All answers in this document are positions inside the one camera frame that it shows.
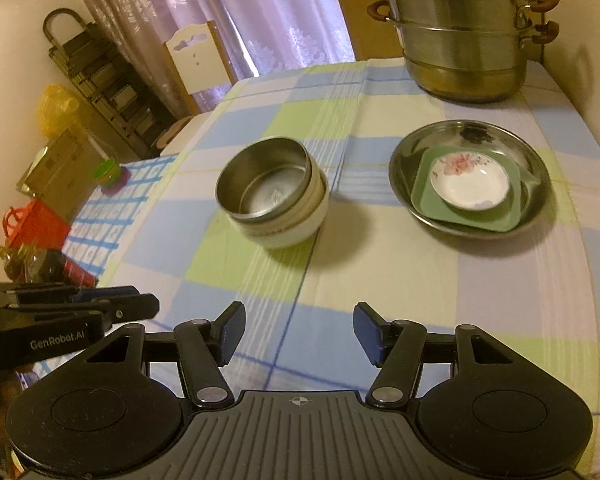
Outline lilac lace curtain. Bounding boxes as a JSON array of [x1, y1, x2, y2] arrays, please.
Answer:
[[61, 0, 356, 112]]

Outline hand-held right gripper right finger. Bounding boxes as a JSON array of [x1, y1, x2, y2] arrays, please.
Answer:
[[353, 302, 514, 409]]

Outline round stainless steel plate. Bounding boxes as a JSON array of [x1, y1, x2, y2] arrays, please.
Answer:
[[388, 119, 551, 239]]

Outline dark sauce bottle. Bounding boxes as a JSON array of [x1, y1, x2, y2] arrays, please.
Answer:
[[22, 248, 99, 289]]

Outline green square plate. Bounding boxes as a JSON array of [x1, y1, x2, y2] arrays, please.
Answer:
[[410, 144, 541, 234]]

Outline cardboard box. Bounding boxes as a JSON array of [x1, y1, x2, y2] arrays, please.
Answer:
[[16, 125, 117, 222]]

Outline blue grid patterned cloth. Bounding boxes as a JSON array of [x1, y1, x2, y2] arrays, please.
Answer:
[[30, 154, 177, 381]]

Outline amber oil bottle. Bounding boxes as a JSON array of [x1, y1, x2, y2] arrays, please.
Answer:
[[0, 243, 37, 284]]

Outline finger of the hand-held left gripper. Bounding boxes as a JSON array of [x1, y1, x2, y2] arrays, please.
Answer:
[[96, 293, 161, 332], [70, 285, 141, 305]]

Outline small floral white dish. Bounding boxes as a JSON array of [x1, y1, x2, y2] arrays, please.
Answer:
[[429, 153, 512, 211]]

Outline yellow plastic bag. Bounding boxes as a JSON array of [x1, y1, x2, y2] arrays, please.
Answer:
[[38, 83, 81, 137]]

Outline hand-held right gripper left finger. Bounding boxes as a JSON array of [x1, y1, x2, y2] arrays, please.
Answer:
[[87, 301, 246, 409]]

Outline green and purple cup stack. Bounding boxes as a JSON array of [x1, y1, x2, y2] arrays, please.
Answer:
[[92, 157, 131, 195]]

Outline white wooden chair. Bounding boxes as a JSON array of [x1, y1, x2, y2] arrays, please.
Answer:
[[164, 20, 239, 117]]

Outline stacked stainless steel steamer pot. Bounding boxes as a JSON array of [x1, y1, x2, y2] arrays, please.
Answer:
[[362, 0, 561, 104]]

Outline cream straight-sided bowl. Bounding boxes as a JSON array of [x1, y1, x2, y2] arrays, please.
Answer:
[[229, 152, 327, 237]]

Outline white round bowl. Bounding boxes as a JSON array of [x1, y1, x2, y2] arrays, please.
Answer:
[[239, 175, 330, 250]]

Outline dark folding rack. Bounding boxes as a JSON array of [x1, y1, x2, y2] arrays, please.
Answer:
[[42, 7, 177, 162]]

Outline red basket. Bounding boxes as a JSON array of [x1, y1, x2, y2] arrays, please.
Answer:
[[2, 198, 72, 262]]

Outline stainless steel bowl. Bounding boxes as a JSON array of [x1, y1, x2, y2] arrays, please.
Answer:
[[214, 137, 314, 224]]

